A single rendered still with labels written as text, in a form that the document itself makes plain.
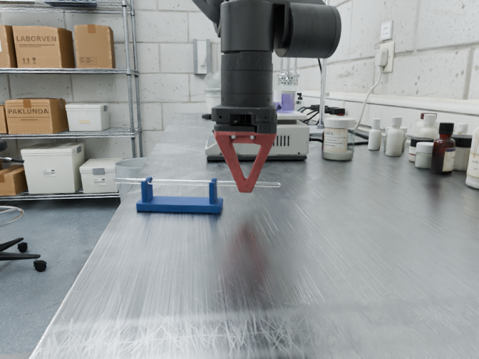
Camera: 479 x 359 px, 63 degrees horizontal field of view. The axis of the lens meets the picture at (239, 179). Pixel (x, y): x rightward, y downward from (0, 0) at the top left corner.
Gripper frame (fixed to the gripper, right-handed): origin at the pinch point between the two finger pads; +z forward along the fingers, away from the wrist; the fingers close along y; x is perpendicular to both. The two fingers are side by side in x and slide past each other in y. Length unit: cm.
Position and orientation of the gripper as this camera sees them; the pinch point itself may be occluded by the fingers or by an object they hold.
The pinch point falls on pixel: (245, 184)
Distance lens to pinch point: 45.6
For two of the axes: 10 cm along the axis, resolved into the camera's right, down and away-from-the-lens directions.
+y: 0.8, -2.4, 9.7
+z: -0.1, 9.7, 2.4
